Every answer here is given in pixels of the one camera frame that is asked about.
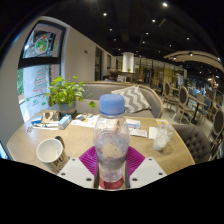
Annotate grey tufted armchair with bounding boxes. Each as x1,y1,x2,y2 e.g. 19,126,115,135
171,123,213,164

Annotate green potted plant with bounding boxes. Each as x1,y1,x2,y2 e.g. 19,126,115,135
44,75,97,118

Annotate colourful window poster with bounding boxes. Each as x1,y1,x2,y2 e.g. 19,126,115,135
21,22,66,59

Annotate white printed paper sheets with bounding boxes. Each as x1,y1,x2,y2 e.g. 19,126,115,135
70,114,100,129

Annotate clear blue-capped water bottle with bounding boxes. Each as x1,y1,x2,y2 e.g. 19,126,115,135
92,93,131,183

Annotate white round column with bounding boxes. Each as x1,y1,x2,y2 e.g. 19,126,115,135
121,51,135,73

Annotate group of ceiling spotlights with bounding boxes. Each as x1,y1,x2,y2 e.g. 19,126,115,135
99,0,201,51

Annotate blue and white card box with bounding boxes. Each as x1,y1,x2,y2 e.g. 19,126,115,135
125,118,142,130

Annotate grey chevron pillow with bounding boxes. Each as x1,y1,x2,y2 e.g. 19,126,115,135
110,85,152,114

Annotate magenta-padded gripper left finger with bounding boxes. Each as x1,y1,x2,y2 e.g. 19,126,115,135
57,145,100,190

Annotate white printed mug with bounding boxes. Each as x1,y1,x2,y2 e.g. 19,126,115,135
35,135,70,174

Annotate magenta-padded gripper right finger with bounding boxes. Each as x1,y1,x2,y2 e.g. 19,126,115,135
124,145,168,189

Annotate yellow card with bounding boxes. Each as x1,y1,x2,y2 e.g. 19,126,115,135
155,118,169,127

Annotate person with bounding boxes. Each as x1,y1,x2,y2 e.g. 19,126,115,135
104,68,120,83

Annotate small light blue box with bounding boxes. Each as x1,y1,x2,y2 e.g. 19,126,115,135
58,114,73,130

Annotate wooden heart card stand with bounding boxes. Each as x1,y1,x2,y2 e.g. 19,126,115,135
40,110,61,124

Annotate grey curved sofa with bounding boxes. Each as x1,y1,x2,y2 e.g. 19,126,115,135
74,80,165,119

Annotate small white paper napkin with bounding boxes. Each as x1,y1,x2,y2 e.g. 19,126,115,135
148,126,158,141

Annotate clear plastic cup with straw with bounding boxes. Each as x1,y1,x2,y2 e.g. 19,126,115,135
152,113,178,152

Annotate group of dining chairs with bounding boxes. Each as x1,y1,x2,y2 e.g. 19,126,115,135
161,79,224,158

